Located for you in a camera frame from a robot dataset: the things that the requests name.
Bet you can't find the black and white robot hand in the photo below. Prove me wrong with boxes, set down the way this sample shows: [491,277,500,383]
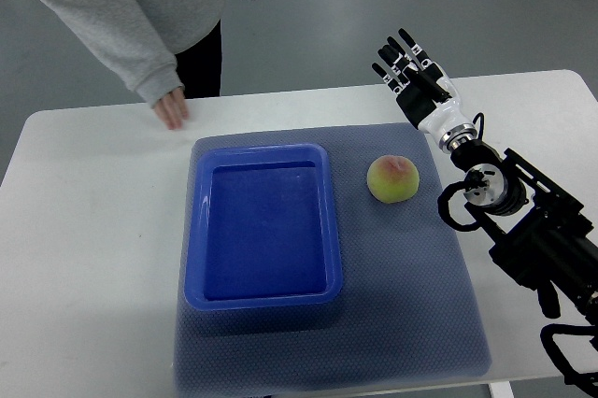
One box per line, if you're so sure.
[372,28,483,153]

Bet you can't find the person's bare hand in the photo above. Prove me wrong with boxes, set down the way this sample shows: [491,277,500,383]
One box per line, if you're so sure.
[153,87,189,130]

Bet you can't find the green-red peach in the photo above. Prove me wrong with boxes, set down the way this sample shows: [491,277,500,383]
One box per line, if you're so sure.
[366,155,420,204]

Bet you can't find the grey sweatshirt forearm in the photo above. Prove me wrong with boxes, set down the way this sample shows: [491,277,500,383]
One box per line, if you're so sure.
[40,0,181,108]

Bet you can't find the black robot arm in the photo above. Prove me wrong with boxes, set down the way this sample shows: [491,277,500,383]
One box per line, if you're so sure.
[437,114,597,397]

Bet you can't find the blue plastic tray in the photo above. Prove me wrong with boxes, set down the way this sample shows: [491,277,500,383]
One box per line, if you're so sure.
[183,144,343,311]

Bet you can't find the blue-grey textured mat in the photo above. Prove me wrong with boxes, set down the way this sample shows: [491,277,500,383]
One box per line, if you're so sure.
[174,123,491,397]

